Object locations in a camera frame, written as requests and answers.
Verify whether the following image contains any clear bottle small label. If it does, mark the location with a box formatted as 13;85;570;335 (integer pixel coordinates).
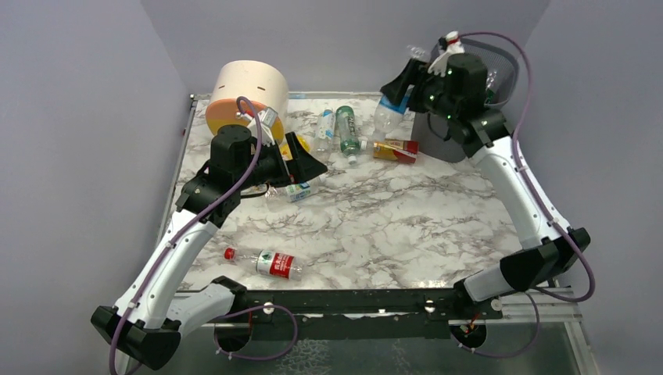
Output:
265;180;321;203

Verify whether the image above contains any clear bottle red label front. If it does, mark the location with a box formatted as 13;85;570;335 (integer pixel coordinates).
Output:
223;248;303;281

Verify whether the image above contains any clear bottle dark green label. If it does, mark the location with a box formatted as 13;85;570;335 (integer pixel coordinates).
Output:
485;70;498;105

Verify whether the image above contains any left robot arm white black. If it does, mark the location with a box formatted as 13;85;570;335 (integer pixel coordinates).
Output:
91;125;328;374

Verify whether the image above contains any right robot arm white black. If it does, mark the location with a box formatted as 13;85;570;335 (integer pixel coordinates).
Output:
380;53;590;304

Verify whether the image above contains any grey mesh waste bin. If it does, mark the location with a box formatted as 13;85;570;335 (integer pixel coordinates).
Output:
417;37;519;163

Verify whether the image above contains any yellow drink bottle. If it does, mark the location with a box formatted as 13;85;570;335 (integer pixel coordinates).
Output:
279;135;310;161

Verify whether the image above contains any clear bottle white blue label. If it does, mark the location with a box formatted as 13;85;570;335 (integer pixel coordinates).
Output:
312;109;335;159

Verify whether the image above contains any green plastic bottle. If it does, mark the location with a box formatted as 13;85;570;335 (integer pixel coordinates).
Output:
335;105;360;164

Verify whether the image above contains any cream orange round drum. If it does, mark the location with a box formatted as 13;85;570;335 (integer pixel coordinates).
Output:
205;60;289;144

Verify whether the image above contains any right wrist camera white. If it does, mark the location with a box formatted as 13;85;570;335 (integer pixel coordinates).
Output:
428;30;465;77

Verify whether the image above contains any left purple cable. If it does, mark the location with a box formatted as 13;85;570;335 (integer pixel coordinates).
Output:
107;96;299;375

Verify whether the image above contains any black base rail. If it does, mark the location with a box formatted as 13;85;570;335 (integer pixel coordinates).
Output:
211;288;503;348

